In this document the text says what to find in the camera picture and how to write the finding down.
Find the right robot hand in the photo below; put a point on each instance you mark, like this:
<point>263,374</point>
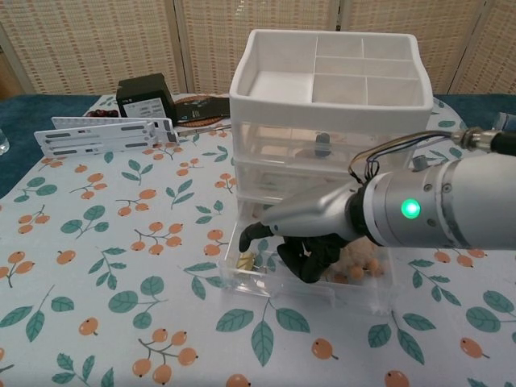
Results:
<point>310,217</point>

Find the beige plush toy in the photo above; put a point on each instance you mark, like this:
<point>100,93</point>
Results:
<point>359,258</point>

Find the clear plastic drawer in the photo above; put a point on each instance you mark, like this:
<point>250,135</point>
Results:
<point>274,141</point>
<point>322,296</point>
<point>262,179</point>

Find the white drawer organizer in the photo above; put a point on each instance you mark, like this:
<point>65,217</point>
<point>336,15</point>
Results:
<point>282,102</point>

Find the small gold clip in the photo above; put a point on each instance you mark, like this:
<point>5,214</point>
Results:
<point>246,262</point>

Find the small dark grey round object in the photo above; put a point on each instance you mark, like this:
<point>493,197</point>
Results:
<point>421,162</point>

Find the silver table knife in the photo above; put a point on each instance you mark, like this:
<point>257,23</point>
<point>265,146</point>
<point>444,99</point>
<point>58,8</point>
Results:
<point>201,130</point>

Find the flat black printed card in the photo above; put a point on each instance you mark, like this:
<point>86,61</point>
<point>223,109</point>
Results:
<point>201,109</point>

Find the floral tablecloth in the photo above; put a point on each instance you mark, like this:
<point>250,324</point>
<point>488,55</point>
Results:
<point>121,242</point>

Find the black cardboard box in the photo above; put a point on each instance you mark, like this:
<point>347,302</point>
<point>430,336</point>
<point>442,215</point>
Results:
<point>141,90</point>

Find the white folding stand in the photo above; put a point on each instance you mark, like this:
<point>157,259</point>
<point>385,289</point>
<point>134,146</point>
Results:
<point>101,137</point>

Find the dark red grapes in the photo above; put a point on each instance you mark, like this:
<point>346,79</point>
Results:
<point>102,113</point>

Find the bamboo folding screen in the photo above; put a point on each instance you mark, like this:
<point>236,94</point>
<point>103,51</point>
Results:
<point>101,40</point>

